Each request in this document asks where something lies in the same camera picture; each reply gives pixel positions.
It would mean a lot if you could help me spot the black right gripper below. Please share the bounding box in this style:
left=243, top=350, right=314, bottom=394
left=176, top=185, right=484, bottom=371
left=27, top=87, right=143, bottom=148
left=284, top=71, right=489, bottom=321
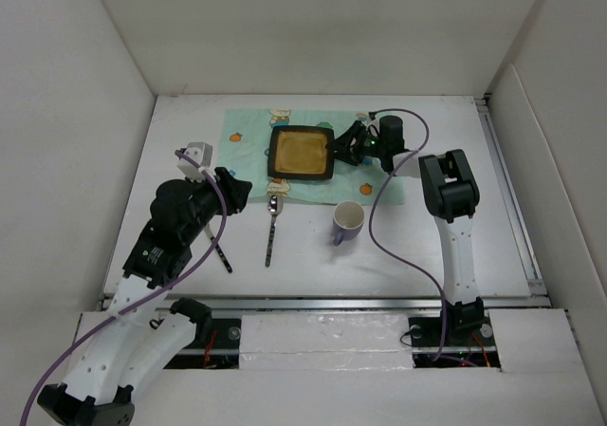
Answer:
left=325, top=120, right=387, bottom=165

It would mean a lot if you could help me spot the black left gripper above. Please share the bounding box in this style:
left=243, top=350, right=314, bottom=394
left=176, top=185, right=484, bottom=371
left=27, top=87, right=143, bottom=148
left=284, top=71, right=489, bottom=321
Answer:
left=184, top=166, right=251, bottom=242

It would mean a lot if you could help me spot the silver spoon patterned handle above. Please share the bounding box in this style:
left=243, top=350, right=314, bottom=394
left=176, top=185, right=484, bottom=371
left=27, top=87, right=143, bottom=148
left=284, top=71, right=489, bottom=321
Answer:
left=265, top=194, right=284, bottom=268

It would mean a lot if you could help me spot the silver fork patterned handle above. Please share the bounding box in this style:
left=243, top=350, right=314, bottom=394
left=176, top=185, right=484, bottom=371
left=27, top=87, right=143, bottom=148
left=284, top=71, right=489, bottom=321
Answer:
left=204, top=225, right=233, bottom=273

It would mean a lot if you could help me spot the square black amber plate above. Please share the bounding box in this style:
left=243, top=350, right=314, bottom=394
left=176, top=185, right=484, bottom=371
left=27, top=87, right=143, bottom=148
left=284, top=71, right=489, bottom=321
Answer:
left=267, top=125, right=334, bottom=181

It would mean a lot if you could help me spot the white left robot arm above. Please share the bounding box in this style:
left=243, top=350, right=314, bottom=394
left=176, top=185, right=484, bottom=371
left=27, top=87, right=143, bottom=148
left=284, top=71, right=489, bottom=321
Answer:
left=37, top=167, right=252, bottom=425

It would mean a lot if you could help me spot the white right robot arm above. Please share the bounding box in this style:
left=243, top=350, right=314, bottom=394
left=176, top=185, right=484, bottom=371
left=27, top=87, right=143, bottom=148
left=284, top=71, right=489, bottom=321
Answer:
left=327, top=108, right=485, bottom=360

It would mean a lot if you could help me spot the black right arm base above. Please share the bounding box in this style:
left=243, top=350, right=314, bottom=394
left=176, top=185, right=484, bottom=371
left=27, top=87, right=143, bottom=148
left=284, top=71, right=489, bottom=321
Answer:
left=400, top=317, right=501, bottom=369

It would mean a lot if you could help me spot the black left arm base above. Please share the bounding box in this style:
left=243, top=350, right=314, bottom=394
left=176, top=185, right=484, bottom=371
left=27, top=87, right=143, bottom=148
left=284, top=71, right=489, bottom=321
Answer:
left=165, top=318, right=242, bottom=370

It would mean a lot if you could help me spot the purple mug white inside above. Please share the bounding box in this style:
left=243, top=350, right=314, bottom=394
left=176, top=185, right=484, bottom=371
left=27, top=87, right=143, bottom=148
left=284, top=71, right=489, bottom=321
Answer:
left=333, top=201, right=365, bottom=247

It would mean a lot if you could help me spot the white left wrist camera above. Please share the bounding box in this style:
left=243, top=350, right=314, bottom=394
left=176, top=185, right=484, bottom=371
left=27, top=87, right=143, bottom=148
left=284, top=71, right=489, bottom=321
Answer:
left=175, top=142, right=212, bottom=182

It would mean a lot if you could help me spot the aluminium front rail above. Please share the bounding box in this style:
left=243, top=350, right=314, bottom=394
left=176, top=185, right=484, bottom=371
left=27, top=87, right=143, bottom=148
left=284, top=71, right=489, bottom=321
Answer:
left=97, top=294, right=551, bottom=311

